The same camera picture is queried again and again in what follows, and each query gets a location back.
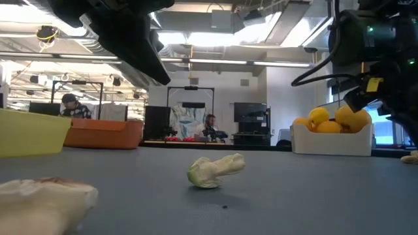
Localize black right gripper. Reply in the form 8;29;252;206
328;9;418;146

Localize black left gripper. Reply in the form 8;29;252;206
47;0;176;86

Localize cream toy mushroom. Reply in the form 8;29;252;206
186;153;246;189
400;149;418;165

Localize yellow-orange mango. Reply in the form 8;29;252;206
315;120;343;134
292;117;313;133
334;104;372;134

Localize yellow lemon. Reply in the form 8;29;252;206
308;106;330;127

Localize cream mushroom reddish cap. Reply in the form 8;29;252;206
0;177;99;235

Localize grey ceiling box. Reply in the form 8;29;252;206
210;8;234;33

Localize black standing panel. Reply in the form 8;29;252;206
143;105;172;141

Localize patterned cloth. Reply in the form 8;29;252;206
169;104;210;140

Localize white plastic basket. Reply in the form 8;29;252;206
289;122;375;157

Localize person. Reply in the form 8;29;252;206
59;93;93;119
195;113;218;138

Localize orange plastic basket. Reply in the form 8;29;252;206
63;117;144;150

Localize black ceiling device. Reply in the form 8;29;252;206
35;25;59;43

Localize black monitor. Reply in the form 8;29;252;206
28;102;62;117

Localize grey chair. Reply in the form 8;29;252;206
276;128;292;151

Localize black cabinet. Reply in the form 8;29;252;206
232;102;272;146

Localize yellow-green plastic basket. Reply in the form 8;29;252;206
0;108;72;159

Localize silver ceiling duct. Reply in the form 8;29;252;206
74;39;154;89

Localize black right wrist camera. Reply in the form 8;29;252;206
343;74;386;114

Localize black gantry frame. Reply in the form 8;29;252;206
50;80;105;120
166;86;216;141

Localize long ceiling light rail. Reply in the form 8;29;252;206
0;50;317;69

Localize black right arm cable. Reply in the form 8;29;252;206
290;0;363;87

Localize black aluminium rig frame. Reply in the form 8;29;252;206
138;140;418;160

